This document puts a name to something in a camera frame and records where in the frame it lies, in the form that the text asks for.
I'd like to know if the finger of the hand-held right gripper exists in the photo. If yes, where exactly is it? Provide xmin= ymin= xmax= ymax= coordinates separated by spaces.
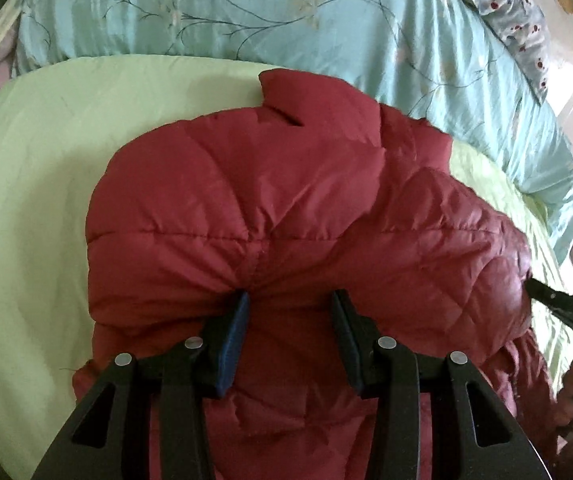
xmin=525 ymin=279 xmax=573 ymax=322

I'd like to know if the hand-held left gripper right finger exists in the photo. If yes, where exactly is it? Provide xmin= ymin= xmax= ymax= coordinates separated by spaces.
xmin=329 ymin=290 xmax=553 ymax=480

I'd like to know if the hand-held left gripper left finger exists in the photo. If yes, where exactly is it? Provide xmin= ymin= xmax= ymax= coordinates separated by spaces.
xmin=31 ymin=291 xmax=252 ymax=480

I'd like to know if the red quilted jacket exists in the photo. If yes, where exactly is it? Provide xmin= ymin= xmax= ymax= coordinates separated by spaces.
xmin=71 ymin=67 xmax=567 ymax=480

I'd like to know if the light green bed sheet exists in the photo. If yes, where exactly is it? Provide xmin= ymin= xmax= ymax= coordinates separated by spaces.
xmin=0 ymin=54 xmax=573 ymax=480

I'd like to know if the grey spotted pillow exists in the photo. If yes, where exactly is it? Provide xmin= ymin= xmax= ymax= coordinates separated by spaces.
xmin=425 ymin=0 xmax=568 ymax=105

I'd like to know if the blue floral quilt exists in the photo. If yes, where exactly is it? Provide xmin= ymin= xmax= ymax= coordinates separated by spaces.
xmin=16 ymin=0 xmax=573 ymax=262

